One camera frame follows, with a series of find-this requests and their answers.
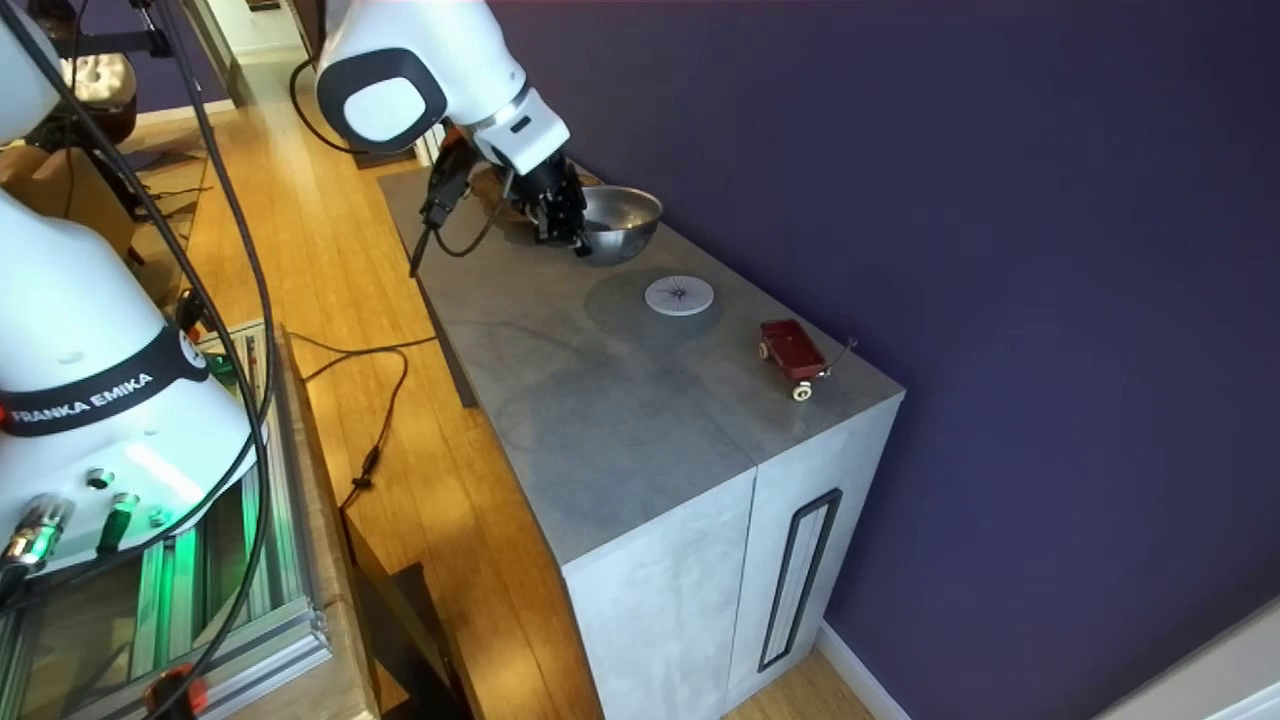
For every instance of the black office chair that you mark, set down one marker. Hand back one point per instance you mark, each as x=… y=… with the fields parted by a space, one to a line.
x=68 y=90

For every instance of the silver metal bowl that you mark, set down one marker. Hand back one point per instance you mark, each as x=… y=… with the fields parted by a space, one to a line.
x=617 y=220

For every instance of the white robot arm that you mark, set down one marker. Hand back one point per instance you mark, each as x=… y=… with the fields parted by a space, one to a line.
x=405 y=67

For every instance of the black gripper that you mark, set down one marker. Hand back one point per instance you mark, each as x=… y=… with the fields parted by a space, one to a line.
x=548 y=196

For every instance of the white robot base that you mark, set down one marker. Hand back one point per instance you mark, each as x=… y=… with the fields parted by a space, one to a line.
x=113 y=427

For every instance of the grey concrete cabinet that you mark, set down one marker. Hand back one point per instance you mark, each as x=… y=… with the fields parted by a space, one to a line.
x=698 y=515

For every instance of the white round coaster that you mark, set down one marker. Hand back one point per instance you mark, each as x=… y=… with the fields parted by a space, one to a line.
x=679 y=298

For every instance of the red small box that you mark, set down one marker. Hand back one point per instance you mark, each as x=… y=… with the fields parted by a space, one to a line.
x=790 y=351

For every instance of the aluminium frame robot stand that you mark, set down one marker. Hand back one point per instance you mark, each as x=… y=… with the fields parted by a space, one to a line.
x=234 y=601

